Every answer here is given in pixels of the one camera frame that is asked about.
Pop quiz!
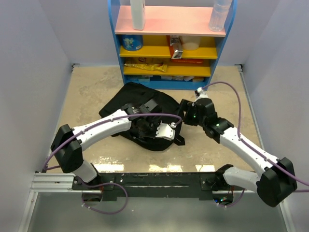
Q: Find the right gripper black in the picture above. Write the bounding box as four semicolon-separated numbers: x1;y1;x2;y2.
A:
169;99;206;128

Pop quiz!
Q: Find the black backpack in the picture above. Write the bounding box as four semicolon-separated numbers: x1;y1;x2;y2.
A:
98;82;185;151

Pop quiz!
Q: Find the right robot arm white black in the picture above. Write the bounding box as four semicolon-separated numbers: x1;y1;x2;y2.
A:
180;98;297;207

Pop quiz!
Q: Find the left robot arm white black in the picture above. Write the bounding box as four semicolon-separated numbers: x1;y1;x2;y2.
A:
51;104;163;189

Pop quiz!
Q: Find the yellow chips bag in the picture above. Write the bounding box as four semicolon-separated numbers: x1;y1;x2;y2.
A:
124;57;168;72

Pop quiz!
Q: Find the silver orange snack bag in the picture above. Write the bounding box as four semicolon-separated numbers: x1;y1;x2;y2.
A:
169;35;183;59

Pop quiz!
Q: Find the orange flat box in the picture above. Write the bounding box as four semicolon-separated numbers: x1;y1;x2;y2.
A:
170;58;204;64

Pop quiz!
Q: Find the blue shelf unit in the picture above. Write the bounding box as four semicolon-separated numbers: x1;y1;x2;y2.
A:
108;0;237;90

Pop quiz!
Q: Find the white plastic tub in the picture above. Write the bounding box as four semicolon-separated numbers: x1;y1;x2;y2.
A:
181;36;200;51

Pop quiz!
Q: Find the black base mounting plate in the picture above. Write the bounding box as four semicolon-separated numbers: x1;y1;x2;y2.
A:
72;172;241;201

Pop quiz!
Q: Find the blue round tin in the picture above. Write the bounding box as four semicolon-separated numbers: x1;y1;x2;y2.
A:
122;35;143;51

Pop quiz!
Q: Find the clear plastic bottle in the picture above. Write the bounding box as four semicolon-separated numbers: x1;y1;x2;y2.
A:
209;0;232;32

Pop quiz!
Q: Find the white carton on shelf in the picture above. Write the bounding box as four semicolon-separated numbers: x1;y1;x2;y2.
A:
130;0;145;30

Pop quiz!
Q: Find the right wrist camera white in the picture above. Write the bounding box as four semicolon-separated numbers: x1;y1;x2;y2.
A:
195;87;208;101

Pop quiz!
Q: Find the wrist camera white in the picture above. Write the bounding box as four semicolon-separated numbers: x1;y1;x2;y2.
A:
155;122;176;141
195;87;208;101

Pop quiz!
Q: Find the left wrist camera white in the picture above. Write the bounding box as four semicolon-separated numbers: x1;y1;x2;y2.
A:
155;122;176;141

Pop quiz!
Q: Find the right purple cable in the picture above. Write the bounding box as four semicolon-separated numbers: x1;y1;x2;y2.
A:
197;81;309;208

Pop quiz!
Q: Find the aluminium rail frame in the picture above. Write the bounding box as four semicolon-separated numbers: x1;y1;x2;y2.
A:
18;63;296;232

